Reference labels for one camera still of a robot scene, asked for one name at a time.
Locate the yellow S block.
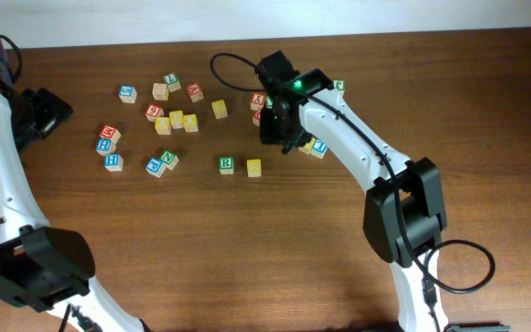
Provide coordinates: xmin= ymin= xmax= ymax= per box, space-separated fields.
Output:
xmin=246 ymin=159 xmax=262 ymax=178

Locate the green R letter block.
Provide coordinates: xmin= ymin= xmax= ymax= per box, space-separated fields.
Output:
xmin=218 ymin=157 xmax=234 ymax=175

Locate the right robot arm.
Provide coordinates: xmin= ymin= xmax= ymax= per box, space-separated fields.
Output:
xmin=255 ymin=52 xmax=496 ymax=331

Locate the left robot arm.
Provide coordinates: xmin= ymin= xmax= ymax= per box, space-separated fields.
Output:
xmin=0 ymin=34 xmax=148 ymax=331

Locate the green V letter block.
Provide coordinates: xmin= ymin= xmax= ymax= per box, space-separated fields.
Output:
xmin=265 ymin=96 xmax=273 ymax=109

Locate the red Q letter block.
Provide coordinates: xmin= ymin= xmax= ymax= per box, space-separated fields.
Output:
xmin=252 ymin=110 xmax=261 ymax=126

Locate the red Y letter block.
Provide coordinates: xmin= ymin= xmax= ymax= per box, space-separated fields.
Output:
xmin=250 ymin=92 xmax=266 ymax=112

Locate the yellow block beside Z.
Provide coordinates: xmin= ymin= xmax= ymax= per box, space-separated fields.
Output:
xmin=299 ymin=137 xmax=315 ymax=154

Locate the blue 1 number block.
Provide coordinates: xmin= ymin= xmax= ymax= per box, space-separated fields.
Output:
xmin=310 ymin=138 xmax=327 ymax=159

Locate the yellow lone block centre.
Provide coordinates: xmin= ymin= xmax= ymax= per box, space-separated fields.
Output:
xmin=211 ymin=100 xmax=228 ymax=119

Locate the green J letter block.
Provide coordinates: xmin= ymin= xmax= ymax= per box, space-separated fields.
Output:
xmin=334 ymin=80 xmax=346 ymax=92

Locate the red M letter block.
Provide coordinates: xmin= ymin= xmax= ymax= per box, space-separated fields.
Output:
xmin=100 ymin=125 xmax=122 ymax=144

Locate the blue H block upper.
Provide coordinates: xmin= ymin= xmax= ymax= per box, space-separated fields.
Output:
xmin=95 ymin=137 xmax=116 ymax=156

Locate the blue h block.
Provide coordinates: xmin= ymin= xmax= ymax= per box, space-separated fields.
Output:
xmin=104 ymin=153 xmax=124 ymax=172
xmin=95 ymin=137 xmax=116 ymax=156

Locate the blue H block lower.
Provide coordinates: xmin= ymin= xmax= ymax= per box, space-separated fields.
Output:
xmin=104 ymin=153 xmax=124 ymax=172

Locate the yellow block left cluster right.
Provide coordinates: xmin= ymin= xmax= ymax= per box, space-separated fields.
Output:
xmin=183 ymin=113 xmax=199 ymax=133

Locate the yellow block cluster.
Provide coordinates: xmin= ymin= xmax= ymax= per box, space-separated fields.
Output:
xmin=169 ymin=110 xmax=183 ymax=129
xmin=155 ymin=117 xmax=172 ymax=135
xmin=183 ymin=113 xmax=199 ymax=133

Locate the red A letter block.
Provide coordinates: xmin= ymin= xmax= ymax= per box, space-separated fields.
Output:
xmin=186 ymin=82 xmax=204 ymax=102

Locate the blue S letter block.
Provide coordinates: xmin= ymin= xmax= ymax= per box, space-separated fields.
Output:
xmin=119 ymin=85 xmax=137 ymax=103

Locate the yellow block left cluster middle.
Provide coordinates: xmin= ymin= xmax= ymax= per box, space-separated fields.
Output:
xmin=169 ymin=110 xmax=183 ymax=129

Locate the green N letter block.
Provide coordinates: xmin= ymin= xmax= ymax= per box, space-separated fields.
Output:
xmin=159 ymin=149 xmax=179 ymax=171

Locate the green L letter block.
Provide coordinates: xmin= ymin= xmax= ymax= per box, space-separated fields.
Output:
xmin=163 ymin=73 xmax=182 ymax=92

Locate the red 6 number block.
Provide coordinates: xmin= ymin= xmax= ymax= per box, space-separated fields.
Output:
xmin=145 ymin=104 xmax=164 ymax=123

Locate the yellow block left cluster front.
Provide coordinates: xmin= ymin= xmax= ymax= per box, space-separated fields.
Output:
xmin=155 ymin=117 xmax=172 ymax=135

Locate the plain wooden block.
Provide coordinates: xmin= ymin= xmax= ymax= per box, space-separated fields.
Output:
xmin=152 ymin=83 xmax=170 ymax=101

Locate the blue P letter block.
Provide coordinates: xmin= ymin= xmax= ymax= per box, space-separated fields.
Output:
xmin=145 ymin=158 xmax=167 ymax=178

